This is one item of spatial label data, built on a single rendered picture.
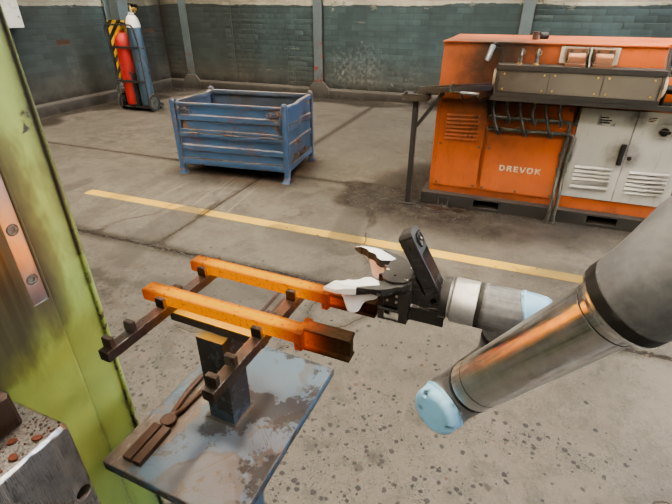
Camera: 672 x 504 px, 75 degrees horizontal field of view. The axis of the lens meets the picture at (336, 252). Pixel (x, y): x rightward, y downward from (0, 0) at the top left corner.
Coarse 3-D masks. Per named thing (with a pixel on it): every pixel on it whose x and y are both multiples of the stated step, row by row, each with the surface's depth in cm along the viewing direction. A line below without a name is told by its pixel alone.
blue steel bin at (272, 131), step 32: (192, 96) 437; (224, 96) 471; (256, 96) 461; (288, 96) 450; (192, 128) 419; (224, 128) 410; (256, 128) 401; (288, 128) 395; (192, 160) 433; (224, 160) 426; (256, 160) 416; (288, 160) 406
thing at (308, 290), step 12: (192, 264) 93; (204, 264) 92; (216, 264) 92; (228, 264) 92; (228, 276) 90; (240, 276) 89; (252, 276) 88; (264, 276) 88; (276, 276) 88; (288, 276) 88; (264, 288) 88; (276, 288) 87; (300, 288) 84; (312, 288) 84; (312, 300) 84; (324, 300) 82; (336, 300) 83; (372, 300) 80; (360, 312) 81; (372, 312) 81
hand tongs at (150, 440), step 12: (192, 384) 98; (180, 408) 92; (168, 420) 89; (144, 432) 87; (156, 432) 87; (168, 432) 87; (144, 444) 85; (156, 444) 84; (132, 456) 82; (144, 456) 82
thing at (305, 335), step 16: (144, 288) 84; (160, 288) 84; (176, 288) 84; (176, 304) 82; (192, 304) 80; (208, 304) 80; (224, 304) 80; (224, 320) 78; (240, 320) 77; (256, 320) 76; (272, 320) 76; (288, 320) 76; (304, 320) 75; (288, 336) 74; (304, 336) 73; (320, 336) 72; (336, 336) 70; (352, 336) 70; (320, 352) 73; (336, 352) 72; (352, 352) 72
